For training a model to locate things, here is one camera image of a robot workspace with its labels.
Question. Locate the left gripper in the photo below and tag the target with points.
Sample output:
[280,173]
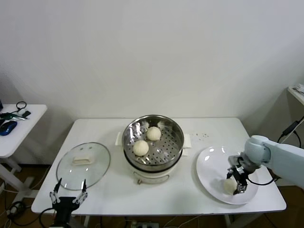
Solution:
[65,204]

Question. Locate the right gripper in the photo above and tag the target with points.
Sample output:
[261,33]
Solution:
[241,173]

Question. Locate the white steamed baozi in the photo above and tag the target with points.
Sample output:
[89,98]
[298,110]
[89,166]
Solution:
[230,187]
[154,133]
[140,147]

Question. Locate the glass lid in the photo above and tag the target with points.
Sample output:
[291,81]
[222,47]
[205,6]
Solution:
[99,164]

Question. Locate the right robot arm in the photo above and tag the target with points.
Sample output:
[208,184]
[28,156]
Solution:
[285,154]

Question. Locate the steel steamer basket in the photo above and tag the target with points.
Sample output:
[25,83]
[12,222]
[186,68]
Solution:
[166,152]

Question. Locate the white round plate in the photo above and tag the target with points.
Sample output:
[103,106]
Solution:
[213,161]

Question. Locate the white table leg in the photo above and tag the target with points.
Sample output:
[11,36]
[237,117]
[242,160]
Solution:
[227,221]
[86,222]

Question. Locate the scattered dark crumbs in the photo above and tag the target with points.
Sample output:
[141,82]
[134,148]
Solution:
[203,135]

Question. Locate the white floor socket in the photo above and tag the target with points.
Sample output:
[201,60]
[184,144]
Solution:
[15,209]

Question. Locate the white side table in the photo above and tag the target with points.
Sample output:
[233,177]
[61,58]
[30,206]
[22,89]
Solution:
[28,123]

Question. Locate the grey power strip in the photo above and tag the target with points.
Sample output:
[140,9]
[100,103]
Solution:
[145,224]

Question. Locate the small black device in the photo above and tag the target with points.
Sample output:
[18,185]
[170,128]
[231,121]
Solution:
[26,113]

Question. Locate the blue computer mouse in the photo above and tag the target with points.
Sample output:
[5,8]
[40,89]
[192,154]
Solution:
[8,127]

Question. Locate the green pen bundle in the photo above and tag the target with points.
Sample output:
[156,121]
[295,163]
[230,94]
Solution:
[10,115]

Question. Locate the white printed paper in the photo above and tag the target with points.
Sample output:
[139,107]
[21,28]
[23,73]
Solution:
[299,88]

